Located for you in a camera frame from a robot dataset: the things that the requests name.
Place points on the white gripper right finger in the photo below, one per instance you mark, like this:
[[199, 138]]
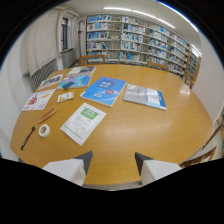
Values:
[[156, 168]]

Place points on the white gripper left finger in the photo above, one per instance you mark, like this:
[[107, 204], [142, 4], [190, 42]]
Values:
[[68, 168]]

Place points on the white tape roll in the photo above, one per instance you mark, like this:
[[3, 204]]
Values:
[[44, 130]]

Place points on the wooden chair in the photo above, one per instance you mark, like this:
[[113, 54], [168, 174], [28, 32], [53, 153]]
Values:
[[200, 158], [92, 59], [158, 65], [214, 130], [194, 74]]

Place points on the white leaflet with green print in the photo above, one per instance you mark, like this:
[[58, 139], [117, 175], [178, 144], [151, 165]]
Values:
[[83, 123]]

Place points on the black pen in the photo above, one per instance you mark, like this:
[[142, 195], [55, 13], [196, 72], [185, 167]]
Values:
[[27, 138]]

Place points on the wooden stick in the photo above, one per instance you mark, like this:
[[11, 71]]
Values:
[[47, 115]]

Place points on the grey and blue booklet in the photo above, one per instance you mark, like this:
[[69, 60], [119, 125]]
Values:
[[145, 96]]

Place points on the white leaflet with red print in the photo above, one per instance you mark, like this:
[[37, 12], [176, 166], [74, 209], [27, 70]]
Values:
[[38, 99]]

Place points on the large blue book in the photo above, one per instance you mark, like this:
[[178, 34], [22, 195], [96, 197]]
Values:
[[104, 90]]

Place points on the blue magazine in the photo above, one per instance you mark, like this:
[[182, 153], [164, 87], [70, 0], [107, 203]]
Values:
[[74, 82]]

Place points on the white and blue leaflet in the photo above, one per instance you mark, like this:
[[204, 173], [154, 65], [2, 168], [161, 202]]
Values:
[[50, 81]]

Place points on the dark cover book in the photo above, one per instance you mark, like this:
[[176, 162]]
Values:
[[81, 70]]

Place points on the grey radiator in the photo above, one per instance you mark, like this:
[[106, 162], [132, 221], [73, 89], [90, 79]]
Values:
[[43, 72]]

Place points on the long bookshelf with books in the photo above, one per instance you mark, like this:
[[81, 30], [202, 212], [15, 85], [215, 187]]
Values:
[[140, 41]]

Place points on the white curtain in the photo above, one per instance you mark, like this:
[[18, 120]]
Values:
[[41, 40]]

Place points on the window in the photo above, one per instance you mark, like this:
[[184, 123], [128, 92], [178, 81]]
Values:
[[64, 34]]

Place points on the ceiling light strip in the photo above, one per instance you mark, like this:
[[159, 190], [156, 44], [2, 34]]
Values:
[[140, 13]]

